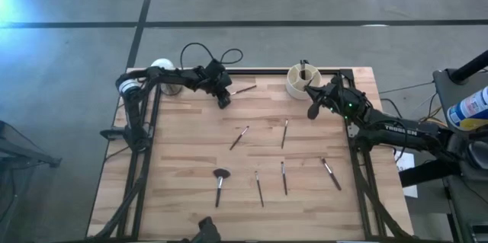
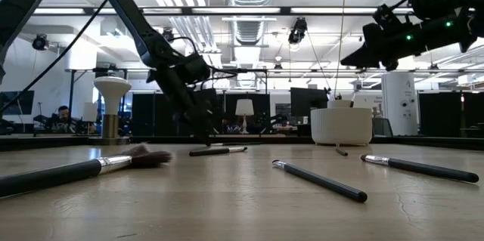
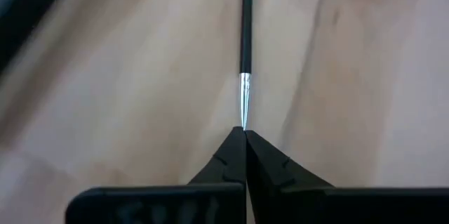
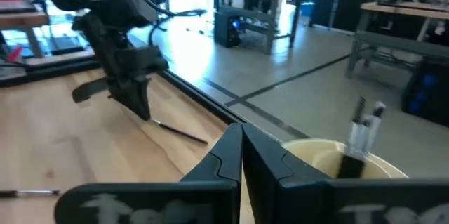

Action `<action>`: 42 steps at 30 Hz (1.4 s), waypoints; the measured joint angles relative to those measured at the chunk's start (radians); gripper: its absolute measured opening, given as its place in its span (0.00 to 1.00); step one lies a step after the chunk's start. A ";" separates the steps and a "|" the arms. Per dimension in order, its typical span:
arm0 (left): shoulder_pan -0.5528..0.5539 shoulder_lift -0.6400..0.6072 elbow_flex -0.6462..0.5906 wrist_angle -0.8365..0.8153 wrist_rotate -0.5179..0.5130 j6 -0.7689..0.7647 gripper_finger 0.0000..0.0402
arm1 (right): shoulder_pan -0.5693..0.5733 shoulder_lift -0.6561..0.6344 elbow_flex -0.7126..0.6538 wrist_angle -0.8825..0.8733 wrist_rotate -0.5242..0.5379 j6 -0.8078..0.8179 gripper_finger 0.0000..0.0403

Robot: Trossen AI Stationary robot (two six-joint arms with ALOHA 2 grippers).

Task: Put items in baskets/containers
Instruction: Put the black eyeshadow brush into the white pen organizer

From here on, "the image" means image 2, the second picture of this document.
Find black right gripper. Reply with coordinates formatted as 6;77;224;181
340;16;477;72

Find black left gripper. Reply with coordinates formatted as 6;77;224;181
146;60;222;147

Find large powder makeup brush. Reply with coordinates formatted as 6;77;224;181
0;142;174;199

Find small white shade lamp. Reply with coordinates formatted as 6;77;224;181
234;98;255;135

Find white column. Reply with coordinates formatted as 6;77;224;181
380;73;420;137

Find black partition panels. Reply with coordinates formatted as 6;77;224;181
418;91;484;139
131;92;271;137

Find grey chair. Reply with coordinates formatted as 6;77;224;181
373;116;395;137

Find cream round brush organizer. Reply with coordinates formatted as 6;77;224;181
310;99;374;147

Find black computer monitor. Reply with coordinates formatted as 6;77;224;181
290;87;329;118

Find white mushroom table lamp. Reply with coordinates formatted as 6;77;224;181
93;76;132;147

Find small white box lampshade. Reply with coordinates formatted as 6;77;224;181
82;101;99;123

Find black overhead light bar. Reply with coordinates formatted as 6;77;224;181
32;5;417;17

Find person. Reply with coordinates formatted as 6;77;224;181
44;104;98;134

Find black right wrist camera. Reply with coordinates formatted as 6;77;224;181
372;3;405;27

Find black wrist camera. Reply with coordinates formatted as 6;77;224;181
176;52;212;85
372;3;405;27

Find thin hanging cable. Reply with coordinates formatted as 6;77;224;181
334;0;348;97

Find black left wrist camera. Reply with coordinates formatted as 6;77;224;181
176;52;212;85

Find black aluminium table frame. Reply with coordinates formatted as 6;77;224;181
0;134;484;152

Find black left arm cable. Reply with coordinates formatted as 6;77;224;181
0;0;109;116

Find dark wall screen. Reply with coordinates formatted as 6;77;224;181
0;90;36;117

